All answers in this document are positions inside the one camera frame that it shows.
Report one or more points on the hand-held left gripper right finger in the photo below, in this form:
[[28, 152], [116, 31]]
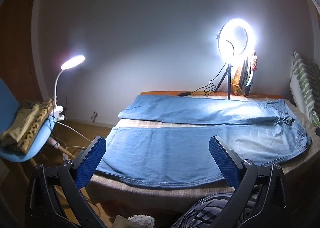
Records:
[[225, 160]]

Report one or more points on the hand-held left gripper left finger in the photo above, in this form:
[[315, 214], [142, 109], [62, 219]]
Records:
[[91, 160]]

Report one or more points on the blue denim pants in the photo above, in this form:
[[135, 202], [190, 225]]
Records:
[[162, 153]]

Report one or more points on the blue chair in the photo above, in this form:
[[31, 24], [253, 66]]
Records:
[[37, 143]]

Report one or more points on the dark striped cloth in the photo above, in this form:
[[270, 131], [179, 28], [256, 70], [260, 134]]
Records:
[[200, 213]]

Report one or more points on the leopard print cloth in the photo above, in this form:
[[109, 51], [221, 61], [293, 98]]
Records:
[[35, 128]]

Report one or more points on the beige woven blanket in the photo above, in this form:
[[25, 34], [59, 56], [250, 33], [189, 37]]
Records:
[[155, 194]]

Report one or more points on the black power adapter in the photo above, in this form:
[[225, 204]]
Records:
[[185, 93]]

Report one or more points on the white fluffy cloth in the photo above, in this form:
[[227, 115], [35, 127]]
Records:
[[141, 221]]

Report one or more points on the black tripod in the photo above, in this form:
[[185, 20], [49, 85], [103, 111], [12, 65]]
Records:
[[228, 80]]

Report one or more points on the beige folded cloth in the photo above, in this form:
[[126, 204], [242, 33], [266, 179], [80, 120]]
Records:
[[17, 128]]

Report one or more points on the dark hanging cloth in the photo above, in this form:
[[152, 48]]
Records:
[[246, 78]]

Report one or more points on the white clip desk lamp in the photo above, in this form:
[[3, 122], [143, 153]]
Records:
[[72, 61]]

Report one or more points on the floral cloth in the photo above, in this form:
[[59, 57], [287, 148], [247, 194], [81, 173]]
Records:
[[254, 60]]

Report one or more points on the green striped pillow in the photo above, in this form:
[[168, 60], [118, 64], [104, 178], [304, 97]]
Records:
[[303, 80]]

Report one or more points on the wooden door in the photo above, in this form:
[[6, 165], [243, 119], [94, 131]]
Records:
[[17, 43]]

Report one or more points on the wall socket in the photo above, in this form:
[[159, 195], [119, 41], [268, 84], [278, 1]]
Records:
[[94, 115]]

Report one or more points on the orange wooden bed frame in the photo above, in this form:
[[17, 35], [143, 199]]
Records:
[[160, 92]]

